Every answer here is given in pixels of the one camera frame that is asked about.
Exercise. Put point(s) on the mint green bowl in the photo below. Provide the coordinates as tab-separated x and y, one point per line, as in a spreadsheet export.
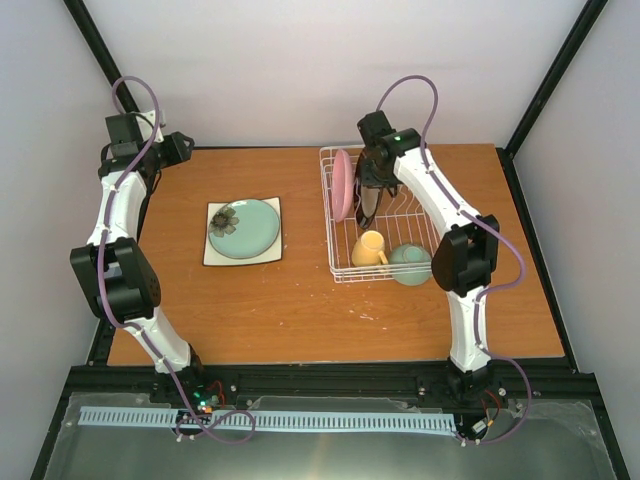
410	265

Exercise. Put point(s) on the pink plate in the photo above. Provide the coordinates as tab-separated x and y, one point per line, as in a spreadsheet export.
342	185

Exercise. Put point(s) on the light blue cable duct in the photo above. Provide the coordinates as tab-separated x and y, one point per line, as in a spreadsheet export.
273	421

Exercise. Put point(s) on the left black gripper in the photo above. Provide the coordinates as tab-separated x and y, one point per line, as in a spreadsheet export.
177	149

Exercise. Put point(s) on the teal flower plate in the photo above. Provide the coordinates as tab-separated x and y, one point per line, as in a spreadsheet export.
243	229

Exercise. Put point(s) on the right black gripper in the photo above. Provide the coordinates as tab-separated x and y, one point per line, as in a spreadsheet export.
367	178

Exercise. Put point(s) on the yellow mug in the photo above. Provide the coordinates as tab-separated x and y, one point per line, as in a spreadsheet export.
369	250

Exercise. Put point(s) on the white square plate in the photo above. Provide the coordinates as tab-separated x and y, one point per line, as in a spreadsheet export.
274	253

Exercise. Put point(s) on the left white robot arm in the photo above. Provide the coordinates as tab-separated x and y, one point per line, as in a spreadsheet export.
115	277

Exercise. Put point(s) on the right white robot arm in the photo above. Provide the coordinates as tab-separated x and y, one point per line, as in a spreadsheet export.
464	260

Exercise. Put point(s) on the black aluminium frame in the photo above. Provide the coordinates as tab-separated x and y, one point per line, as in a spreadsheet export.
559	378

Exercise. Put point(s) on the dark striped rim plate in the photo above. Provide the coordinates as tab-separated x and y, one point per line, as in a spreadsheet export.
366	202

